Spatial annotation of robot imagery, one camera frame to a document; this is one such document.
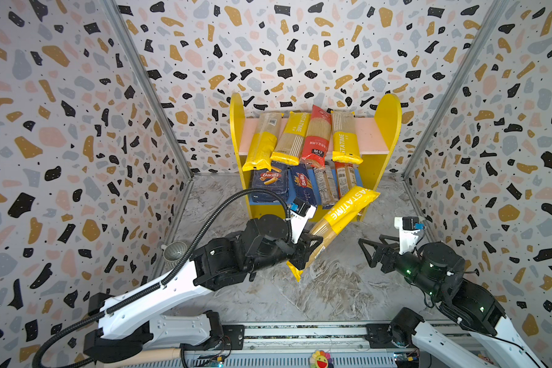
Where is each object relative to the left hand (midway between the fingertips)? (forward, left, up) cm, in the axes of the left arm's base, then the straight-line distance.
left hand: (322, 236), depth 54 cm
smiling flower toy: (-21, -2, -37) cm, 43 cm away
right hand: (+4, -14, -7) cm, 16 cm away
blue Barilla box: (+35, +2, -22) cm, 41 cm away
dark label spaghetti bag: (+36, -9, -22) cm, 43 cm away
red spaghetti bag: (+40, -17, -23) cm, 49 cm away
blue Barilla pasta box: (+37, +12, -19) cm, 44 cm away
